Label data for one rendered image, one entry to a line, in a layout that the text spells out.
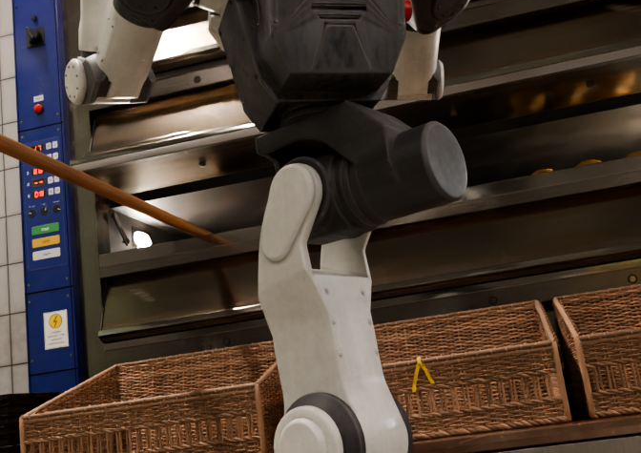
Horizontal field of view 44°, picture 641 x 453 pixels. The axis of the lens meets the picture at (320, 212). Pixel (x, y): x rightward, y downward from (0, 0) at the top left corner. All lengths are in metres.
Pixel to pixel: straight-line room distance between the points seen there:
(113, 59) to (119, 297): 1.15
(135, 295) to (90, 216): 0.28
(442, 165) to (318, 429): 0.38
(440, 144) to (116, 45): 0.56
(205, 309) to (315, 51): 1.26
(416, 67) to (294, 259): 0.52
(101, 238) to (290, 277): 1.39
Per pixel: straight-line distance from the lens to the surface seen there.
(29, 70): 2.68
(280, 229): 1.12
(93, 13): 1.47
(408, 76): 1.51
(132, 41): 1.33
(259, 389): 1.68
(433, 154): 1.05
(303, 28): 1.11
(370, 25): 1.14
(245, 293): 2.21
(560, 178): 2.15
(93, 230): 2.44
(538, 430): 1.54
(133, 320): 2.33
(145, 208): 1.97
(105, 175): 2.35
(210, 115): 2.37
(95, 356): 2.39
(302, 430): 1.08
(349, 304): 1.15
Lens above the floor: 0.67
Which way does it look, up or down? 13 degrees up
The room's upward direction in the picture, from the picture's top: 8 degrees counter-clockwise
